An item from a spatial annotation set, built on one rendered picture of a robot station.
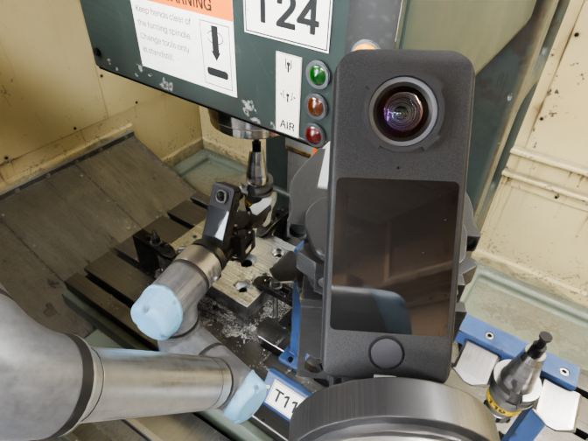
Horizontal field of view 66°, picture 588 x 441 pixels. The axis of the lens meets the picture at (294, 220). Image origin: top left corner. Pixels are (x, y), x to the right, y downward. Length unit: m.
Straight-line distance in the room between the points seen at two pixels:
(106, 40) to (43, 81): 1.07
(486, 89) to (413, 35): 0.72
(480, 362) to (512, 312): 1.01
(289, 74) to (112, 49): 0.29
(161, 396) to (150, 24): 0.43
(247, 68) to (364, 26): 0.15
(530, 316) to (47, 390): 1.54
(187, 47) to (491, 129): 0.78
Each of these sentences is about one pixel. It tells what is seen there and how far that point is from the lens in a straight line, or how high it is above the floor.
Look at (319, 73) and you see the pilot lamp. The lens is 0.44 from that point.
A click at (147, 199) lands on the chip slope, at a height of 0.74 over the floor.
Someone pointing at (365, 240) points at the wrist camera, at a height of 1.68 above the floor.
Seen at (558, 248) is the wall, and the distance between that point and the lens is 1.71.
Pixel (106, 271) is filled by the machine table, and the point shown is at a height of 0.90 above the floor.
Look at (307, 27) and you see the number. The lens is 0.44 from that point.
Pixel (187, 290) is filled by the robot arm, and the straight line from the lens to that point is 0.72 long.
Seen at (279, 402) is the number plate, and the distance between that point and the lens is 0.97.
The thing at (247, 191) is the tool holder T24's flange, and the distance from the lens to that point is 0.88.
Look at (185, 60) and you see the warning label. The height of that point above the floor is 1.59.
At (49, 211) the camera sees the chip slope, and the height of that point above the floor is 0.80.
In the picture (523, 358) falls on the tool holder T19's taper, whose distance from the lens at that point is 0.68.
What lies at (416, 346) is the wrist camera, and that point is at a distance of 0.17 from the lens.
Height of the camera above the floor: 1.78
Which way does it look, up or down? 40 degrees down
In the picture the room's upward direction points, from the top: 2 degrees clockwise
